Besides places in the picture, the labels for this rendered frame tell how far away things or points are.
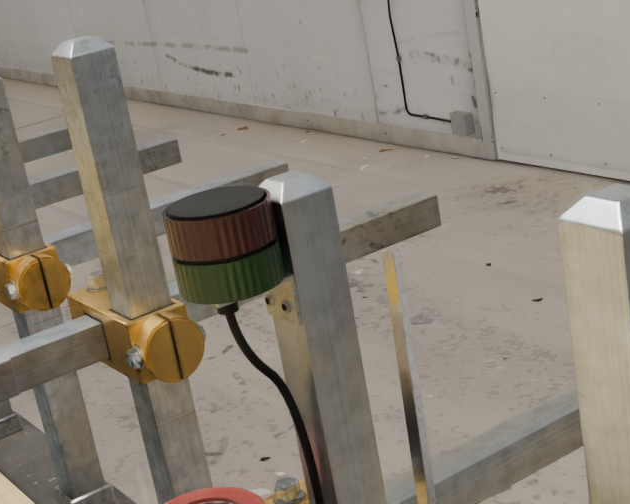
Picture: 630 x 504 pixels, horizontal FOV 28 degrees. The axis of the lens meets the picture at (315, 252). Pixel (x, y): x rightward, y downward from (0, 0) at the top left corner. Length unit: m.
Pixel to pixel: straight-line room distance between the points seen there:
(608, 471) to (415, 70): 4.51
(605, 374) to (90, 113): 0.49
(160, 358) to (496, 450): 0.25
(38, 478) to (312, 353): 0.69
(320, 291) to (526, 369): 2.34
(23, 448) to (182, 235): 0.80
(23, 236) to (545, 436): 0.51
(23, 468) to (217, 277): 0.76
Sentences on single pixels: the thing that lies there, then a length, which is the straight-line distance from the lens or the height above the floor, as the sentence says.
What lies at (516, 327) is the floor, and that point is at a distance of 3.27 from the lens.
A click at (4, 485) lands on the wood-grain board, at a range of 0.91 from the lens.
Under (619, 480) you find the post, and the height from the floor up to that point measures 1.01.
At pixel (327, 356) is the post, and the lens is 0.73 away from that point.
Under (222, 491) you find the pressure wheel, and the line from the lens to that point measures 0.81.
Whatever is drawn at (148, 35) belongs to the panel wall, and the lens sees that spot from 6.97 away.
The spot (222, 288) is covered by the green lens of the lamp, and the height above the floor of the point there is 1.07.
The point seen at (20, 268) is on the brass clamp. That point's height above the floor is 0.97.
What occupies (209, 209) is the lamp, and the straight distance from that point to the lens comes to 0.67.
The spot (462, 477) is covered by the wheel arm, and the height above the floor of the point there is 0.86.
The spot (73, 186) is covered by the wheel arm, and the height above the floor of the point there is 0.94.
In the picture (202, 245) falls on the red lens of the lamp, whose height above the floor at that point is 1.09.
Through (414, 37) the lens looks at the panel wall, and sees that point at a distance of 4.98.
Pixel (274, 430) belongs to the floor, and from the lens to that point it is 2.94.
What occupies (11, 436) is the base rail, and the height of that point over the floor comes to 0.70.
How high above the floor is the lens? 1.29
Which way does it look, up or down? 18 degrees down
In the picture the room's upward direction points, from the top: 10 degrees counter-clockwise
